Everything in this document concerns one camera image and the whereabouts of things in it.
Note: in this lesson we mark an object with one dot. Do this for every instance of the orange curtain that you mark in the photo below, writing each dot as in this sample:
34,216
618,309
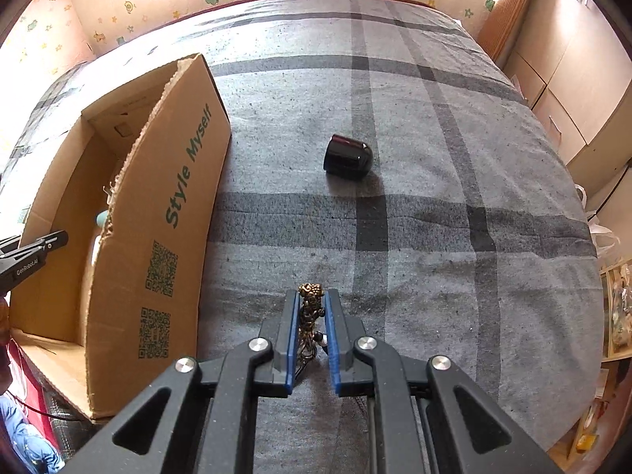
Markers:
499,29

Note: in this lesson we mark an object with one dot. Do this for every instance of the black cylindrical cap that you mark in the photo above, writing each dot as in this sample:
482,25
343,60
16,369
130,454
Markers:
348,158

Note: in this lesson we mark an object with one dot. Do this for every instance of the brown cardboard box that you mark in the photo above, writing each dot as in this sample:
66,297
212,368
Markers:
110,310

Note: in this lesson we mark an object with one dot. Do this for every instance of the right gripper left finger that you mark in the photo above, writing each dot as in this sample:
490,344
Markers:
200,417

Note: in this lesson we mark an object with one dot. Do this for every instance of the beige cabinet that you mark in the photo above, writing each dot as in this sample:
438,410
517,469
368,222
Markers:
584,96

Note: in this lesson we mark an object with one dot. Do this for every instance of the bronze figurine keychain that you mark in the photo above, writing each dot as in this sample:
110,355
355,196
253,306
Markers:
310,339

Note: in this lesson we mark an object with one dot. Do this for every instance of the teal cosmetic bottle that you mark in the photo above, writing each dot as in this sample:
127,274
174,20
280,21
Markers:
101,218

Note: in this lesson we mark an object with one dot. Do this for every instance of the grey plaid bed sheet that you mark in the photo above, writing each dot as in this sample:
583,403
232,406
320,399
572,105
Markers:
467,237

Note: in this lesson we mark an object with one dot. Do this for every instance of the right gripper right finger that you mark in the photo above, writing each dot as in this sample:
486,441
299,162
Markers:
424,416

